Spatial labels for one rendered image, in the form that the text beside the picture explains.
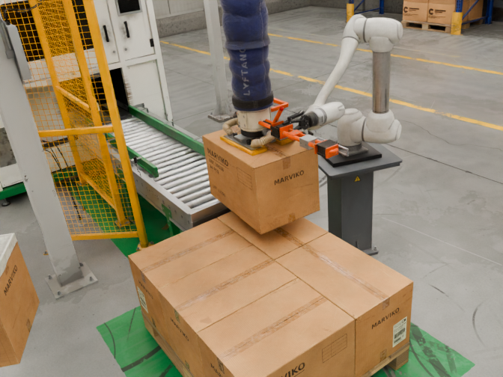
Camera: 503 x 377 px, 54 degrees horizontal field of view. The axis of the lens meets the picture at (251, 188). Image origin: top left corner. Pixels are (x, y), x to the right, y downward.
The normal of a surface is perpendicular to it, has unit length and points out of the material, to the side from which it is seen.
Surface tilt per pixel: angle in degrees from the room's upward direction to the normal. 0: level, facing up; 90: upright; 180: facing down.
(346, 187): 90
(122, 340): 0
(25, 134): 90
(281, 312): 0
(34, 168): 90
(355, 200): 90
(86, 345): 0
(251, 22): 75
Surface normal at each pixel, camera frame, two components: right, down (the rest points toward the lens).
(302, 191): 0.51, 0.36
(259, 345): -0.09, -0.88
